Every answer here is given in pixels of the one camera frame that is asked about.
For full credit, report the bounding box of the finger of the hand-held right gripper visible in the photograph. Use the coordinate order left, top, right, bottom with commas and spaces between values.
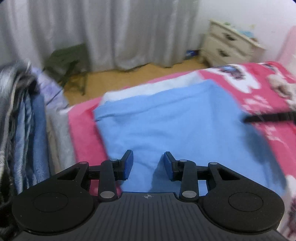
243, 111, 296, 125

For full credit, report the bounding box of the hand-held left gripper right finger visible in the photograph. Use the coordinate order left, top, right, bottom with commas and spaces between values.
164, 151, 240, 202

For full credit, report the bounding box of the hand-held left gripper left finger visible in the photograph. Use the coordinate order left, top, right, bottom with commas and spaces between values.
57, 150, 134, 202

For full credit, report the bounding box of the light blue t-shirt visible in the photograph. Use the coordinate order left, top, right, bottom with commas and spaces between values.
92, 79, 286, 197

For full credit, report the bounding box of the pile of folded clothes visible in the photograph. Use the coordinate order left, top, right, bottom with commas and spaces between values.
0, 59, 41, 209

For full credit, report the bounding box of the pink checked garment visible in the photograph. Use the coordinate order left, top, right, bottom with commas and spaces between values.
267, 74, 296, 108

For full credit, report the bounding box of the pink floral blanket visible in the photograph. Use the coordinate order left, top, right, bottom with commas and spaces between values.
59, 61, 296, 240

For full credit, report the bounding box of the pink and white headboard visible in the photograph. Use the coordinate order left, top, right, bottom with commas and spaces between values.
274, 24, 296, 67

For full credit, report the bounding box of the pale grey cloth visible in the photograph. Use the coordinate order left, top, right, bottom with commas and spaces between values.
45, 108, 78, 173

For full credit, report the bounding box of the cream nightstand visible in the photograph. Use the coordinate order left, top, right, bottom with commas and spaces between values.
199, 19, 266, 68

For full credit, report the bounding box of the blue denim garment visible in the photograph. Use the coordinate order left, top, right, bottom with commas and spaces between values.
13, 93, 51, 188

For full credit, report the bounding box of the blue object on floor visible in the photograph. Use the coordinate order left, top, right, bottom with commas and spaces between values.
185, 49, 200, 59

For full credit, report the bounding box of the lavender cloth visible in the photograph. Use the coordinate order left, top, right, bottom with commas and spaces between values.
31, 66, 70, 109

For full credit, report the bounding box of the green folding stool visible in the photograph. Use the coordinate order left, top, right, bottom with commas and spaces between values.
43, 44, 90, 96

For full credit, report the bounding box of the grey curtain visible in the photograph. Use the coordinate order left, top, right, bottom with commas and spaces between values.
0, 0, 201, 72

